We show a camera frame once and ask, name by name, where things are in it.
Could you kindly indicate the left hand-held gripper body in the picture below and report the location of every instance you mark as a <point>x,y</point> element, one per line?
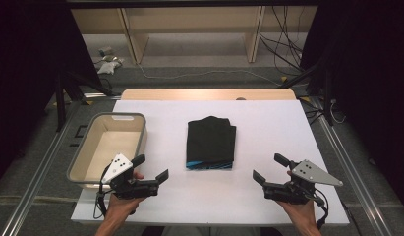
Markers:
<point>117,167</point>

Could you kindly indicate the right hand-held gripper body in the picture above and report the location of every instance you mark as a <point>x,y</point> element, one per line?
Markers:
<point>307,172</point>

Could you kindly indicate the grey rimmed beige basket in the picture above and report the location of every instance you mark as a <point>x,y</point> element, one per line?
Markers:
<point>111,147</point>

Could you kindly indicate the black garment blue stripes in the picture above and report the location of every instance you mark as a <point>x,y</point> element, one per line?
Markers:
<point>209,141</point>

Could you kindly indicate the person's left hand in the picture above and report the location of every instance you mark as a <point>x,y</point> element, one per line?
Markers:
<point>122,206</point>

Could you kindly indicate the person's right hand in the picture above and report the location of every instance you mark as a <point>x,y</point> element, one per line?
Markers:
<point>299,213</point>

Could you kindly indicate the white table mat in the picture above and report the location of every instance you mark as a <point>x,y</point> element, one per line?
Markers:
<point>222,193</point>

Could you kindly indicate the grey table grommet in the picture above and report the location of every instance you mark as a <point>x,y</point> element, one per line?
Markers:
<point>241,98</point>

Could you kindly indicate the black metal stand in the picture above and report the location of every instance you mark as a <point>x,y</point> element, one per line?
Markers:
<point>71,87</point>
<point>320,75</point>

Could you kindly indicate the white cloth bag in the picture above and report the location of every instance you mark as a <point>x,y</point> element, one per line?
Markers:
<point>107,67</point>

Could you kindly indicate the black curtain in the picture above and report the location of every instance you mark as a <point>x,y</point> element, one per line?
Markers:
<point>370,82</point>
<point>29,72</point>

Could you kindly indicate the light wooden shelf unit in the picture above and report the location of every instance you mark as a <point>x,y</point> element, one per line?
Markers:
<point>189,19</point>

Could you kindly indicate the aluminium rail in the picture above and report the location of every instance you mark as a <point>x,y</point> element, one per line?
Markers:
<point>353,183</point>
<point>32,191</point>

